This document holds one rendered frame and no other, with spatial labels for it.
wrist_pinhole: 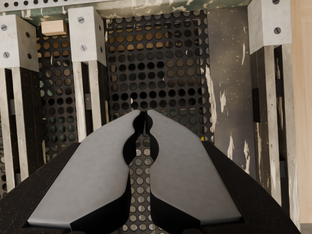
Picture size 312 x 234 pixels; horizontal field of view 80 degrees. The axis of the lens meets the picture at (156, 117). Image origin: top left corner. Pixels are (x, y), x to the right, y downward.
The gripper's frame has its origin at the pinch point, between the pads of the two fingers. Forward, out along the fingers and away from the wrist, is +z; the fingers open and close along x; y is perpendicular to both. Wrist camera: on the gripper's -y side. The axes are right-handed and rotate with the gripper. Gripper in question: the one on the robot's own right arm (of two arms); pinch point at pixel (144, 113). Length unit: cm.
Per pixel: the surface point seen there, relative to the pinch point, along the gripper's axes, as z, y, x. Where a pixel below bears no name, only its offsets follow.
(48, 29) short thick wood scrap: 45, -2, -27
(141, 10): 44.1, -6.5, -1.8
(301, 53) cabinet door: 36, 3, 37
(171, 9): 44.4, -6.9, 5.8
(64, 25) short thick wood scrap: 45, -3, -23
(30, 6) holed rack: 43, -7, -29
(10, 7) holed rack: 44, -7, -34
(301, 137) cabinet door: 27, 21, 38
